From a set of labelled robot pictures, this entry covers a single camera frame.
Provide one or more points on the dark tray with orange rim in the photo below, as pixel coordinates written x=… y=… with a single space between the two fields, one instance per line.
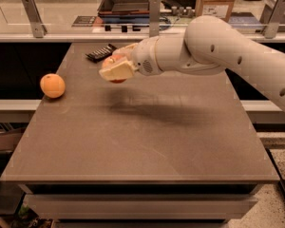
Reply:
x=124 y=8

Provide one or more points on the metal glass bracket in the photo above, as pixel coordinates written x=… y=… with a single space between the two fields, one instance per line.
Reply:
x=154 y=17
x=38 y=28
x=272 y=24

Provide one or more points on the orange fruit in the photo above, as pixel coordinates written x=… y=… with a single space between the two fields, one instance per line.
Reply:
x=53 y=85

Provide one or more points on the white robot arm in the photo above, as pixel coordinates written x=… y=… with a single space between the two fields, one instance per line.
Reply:
x=208 y=46

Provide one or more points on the middle metal glass bracket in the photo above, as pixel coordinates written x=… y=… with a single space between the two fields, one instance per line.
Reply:
x=154 y=17

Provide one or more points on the drawer front under table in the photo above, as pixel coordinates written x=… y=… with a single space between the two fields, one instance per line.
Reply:
x=132 y=207

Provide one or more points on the right metal glass bracket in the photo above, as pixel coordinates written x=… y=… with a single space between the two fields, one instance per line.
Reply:
x=272 y=24

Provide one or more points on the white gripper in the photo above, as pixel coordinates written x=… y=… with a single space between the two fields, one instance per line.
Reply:
x=143 y=58

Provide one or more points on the red apple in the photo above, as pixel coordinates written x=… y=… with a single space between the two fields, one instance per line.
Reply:
x=114 y=69

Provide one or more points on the left metal glass bracket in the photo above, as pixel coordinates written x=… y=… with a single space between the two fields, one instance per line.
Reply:
x=38 y=28

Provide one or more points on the black rxbar chocolate bar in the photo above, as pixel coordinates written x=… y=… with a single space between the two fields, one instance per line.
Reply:
x=101 y=53

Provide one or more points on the cardboard box with label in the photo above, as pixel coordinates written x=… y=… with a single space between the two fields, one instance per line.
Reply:
x=221 y=9

